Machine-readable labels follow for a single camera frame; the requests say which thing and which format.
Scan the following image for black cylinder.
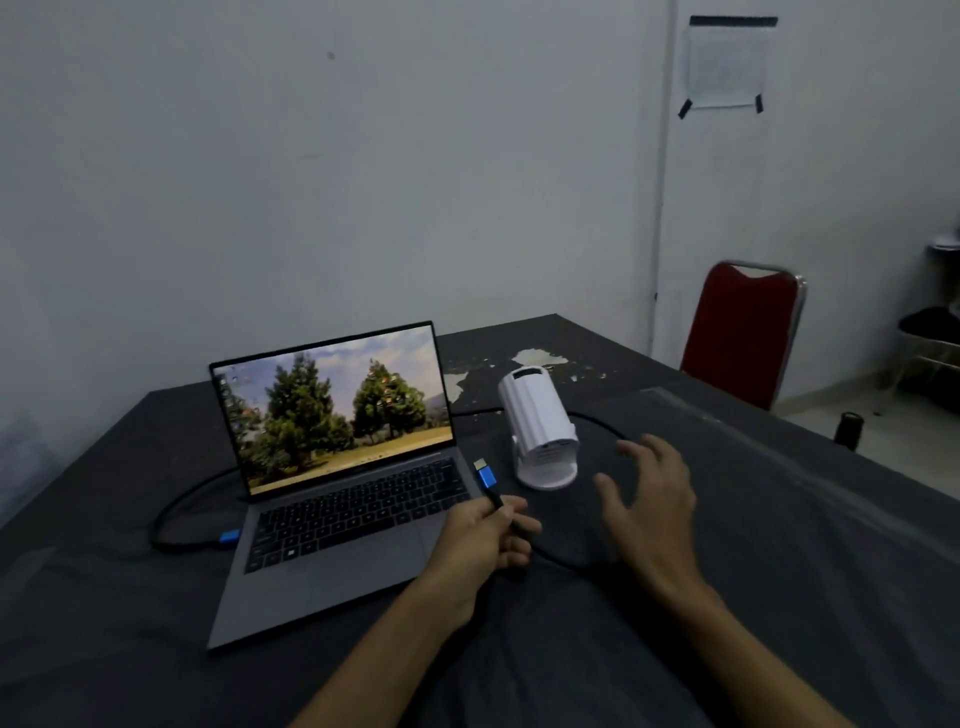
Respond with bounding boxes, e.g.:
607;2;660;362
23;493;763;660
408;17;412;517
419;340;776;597
833;410;866;454

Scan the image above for person's left forearm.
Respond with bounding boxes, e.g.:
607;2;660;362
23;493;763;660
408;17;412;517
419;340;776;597
287;581;470;728

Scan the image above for white mini projector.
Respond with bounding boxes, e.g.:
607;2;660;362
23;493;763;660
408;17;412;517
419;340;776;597
497;366;582;493

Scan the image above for white paper with black tape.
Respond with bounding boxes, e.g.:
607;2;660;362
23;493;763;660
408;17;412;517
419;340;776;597
677;14;781;121

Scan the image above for person's right hand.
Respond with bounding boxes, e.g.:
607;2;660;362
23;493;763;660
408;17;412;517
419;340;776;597
593;434;708;598

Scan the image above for grey laptop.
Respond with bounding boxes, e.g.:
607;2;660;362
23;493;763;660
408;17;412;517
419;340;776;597
206;320;490;652

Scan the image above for dark plastic sheet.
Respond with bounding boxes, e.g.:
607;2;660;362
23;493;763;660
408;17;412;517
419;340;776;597
0;386;960;728

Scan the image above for red chair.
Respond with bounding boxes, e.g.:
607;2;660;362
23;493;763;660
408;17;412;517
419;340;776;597
679;259;809;413

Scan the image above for person's right forearm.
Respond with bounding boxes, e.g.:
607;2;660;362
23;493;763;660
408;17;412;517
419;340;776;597
659;575;858;728

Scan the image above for black chair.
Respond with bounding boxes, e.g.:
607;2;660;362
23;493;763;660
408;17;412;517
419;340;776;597
872;224;960;418

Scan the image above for person's left hand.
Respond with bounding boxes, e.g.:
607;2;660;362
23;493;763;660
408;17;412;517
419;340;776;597
418;494;544;625

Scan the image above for black HDMI cable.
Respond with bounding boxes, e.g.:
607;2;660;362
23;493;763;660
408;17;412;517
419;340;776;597
149;407;640;577

